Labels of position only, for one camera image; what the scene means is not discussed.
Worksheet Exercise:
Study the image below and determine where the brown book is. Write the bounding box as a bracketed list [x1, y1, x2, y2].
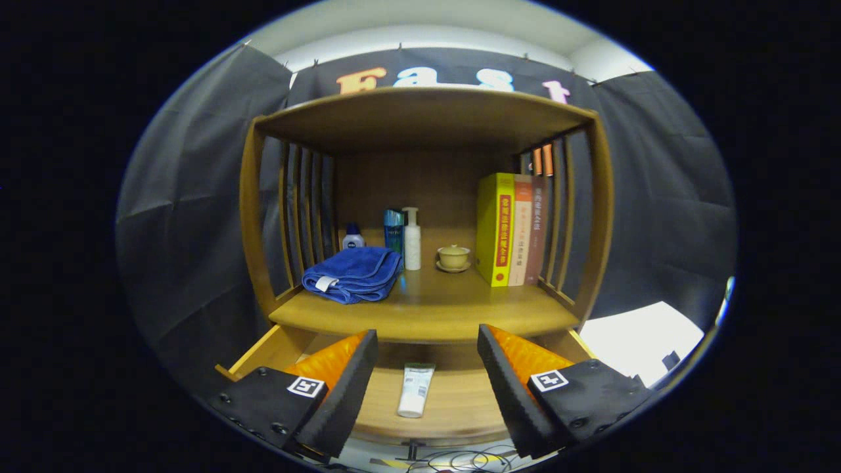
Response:
[524, 177, 549, 285]

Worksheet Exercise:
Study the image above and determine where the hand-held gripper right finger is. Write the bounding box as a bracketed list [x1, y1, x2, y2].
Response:
[476, 323, 654, 459]

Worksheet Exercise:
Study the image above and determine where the white tube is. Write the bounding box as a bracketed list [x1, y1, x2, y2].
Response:
[397, 363, 436, 419]

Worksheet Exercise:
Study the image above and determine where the yellow lidded teacup with saucer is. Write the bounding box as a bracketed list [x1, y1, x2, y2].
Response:
[436, 244, 472, 273]

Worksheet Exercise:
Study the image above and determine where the wooden countertop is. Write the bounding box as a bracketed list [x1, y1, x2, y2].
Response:
[268, 227, 580, 344]

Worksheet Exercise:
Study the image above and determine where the black backdrop cloth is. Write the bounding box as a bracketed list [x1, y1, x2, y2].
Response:
[117, 43, 737, 395]

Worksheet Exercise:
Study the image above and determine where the yellow book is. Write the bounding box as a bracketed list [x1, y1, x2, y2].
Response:
[476, 173, 516, 288]

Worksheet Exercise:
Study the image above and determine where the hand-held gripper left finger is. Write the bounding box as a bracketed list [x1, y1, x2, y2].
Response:
[209, 328, 380, 459]

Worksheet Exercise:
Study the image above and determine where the blue folded towel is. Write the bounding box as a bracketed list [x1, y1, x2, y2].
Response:
[302, 246, 404, 305]

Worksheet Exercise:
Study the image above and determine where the white side table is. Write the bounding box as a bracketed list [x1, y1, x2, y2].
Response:
[580, 301, 705, 387]

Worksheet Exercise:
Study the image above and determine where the teal bottle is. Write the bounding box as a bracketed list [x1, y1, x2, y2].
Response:
[384, 208, 405, 257]

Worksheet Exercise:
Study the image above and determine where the orange and white book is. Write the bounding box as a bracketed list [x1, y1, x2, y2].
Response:
[508, 174, 534, 286]

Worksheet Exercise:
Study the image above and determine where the wooden cabinet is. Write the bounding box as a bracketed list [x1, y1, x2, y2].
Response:
[239, 87, 615, 346]

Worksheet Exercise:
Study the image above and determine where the white pump bottle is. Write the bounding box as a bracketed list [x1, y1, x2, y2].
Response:
[402, 207, 422, 271]

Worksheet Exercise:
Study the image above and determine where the tangle of cables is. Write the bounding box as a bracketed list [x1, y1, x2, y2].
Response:
[394, 447, 526, 473]

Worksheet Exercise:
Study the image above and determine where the wooden drawer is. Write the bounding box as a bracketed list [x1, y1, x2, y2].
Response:
[216, 324, 599, 461]

